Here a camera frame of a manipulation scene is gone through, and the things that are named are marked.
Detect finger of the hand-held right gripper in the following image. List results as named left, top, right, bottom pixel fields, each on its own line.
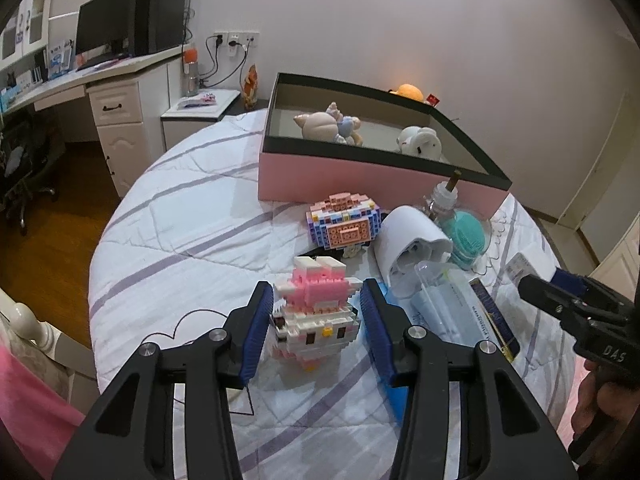
left=552, top=267, right=626, bottom=311
left=517, top=274, right=571, bottom=320

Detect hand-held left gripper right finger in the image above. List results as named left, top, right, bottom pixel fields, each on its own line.
left=360, top=277, right=581, bottom=480

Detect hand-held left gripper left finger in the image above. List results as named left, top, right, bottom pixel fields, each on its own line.
left=52, top=280, right=275, bottom=480

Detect black remote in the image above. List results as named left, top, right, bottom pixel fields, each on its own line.
left=470, top=280, right=521, bottom=361

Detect pink and white block figure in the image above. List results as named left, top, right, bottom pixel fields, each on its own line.
left=270, top=256, right=363, bottom=372

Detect clear plastic packet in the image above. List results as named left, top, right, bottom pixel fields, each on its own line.
left=400, top=260, right=488, bottom=346

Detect blue plastic case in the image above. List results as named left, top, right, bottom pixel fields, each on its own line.
left=377, top=280, right=416, bottom=423

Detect teal facial brush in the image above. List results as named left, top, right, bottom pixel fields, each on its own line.
left=440, top=210, right=493, bottom=271

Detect white plug-in device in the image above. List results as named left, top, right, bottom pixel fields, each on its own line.
left=375, top=205, right=453, bottom=297

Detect purple and pink block car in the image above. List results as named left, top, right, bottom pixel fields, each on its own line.
left=306, top=191, right=385, bottom=259

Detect glass bottle with wick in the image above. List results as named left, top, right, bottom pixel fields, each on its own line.
left=424, top=170, right=463, bottom=226

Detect pink box with dark rim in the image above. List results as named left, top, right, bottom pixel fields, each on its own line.
left=256, top=72, right=513, bottom=221

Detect person's right hand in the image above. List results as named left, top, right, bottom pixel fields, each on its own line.
left=570, top=360, right=623, bottom=443

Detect small white packet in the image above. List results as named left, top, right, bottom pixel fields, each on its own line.
left=506, top=254, right=541, bottom=281

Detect white door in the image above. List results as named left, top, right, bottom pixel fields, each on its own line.
left=557, top=92, right=640, bottom=291

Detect white plush toy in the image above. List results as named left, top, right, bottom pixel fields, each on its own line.
left=396, top=126, right=443, bottom=162

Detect cream pig doll figurine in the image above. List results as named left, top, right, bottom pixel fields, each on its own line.
left=293, top=101, right=362, bottom=147

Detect white nightstand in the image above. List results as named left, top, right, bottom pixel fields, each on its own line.
left=160, top=89, right=271, bottom=153

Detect papers on nightstand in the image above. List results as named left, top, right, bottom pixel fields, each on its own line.
left=177, top=91, right=218, bottom=109

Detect pink blanket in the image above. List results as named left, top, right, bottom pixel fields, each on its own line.
left=0, top=345, right=86, bottom=480

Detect orange octopus plush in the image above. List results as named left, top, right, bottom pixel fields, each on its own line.
left=389, top=83, right=425, bottom=102

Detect orange snack bag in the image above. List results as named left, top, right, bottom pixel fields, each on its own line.
left=241, top=64, right=260, bottom=110

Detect white desk with drawers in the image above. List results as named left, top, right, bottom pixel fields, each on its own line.
left=0, top=45, right=183, bottom=198

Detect bottle with orange cap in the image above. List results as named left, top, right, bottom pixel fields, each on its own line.
left=181, top=45, right=201, bottom=97

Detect black office chair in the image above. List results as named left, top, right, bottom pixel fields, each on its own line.
left=0, top=110, right=66, bottom=233

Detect black computer tower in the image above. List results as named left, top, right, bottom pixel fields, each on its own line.
left=127, top=0, right=187, bottom=57

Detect blue boxes on desk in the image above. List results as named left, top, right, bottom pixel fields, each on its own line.
left=47, top=40, right=76, bottom=78

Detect black computer monitor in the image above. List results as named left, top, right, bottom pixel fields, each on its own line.
left=75, top=0, right=143, bottom=56

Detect white glass-door cabinet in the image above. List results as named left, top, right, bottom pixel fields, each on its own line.
left=0, top=0, right=53, bottom=61

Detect white bed post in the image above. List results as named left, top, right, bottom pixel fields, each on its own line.
left=0, top=287, right=96, bottom=391

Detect black power cables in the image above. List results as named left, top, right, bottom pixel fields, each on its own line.
left=202, top=35, right=248, bottom=88

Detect white wall sockets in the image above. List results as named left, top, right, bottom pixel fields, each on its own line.
left=214, top=31, right=261, bottom=47

